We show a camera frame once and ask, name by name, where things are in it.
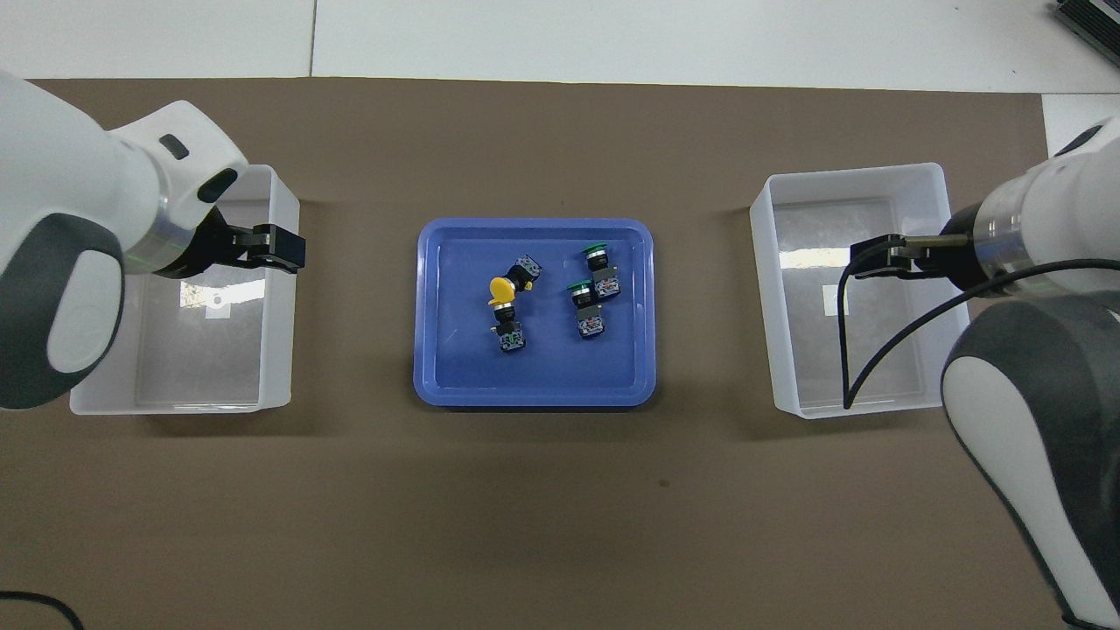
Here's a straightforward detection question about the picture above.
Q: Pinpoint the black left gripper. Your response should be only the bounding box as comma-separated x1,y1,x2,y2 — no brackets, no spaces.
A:
157,208,306,281

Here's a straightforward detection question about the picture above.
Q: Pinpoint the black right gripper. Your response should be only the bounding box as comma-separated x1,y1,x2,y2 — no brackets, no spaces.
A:
853,204,994,295

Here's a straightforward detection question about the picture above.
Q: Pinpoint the yellow push button switch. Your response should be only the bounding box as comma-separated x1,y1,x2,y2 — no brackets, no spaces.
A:
486,254,542,305
490,300,526,354

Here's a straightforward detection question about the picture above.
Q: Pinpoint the green push button switch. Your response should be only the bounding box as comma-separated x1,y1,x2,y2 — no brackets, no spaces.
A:
582,243,622,301
566,278,606,340

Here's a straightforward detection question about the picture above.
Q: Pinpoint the translucent white plastic box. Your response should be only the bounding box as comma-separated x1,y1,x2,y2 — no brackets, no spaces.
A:
749,162,983,420
70,164,301,416

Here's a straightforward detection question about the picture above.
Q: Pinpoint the dark ribbed device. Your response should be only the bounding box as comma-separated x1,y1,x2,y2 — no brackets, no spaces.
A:
1053,0,1120,64

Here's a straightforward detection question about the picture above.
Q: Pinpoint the blue plastic tray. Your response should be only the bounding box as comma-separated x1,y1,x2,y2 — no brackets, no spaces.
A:
413,217,657,410

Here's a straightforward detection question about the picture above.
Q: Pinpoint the brown table mat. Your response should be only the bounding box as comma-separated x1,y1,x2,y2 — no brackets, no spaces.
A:
0,77,1099,630

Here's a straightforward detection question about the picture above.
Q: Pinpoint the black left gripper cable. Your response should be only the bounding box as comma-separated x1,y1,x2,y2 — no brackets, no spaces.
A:
0,591,84,630

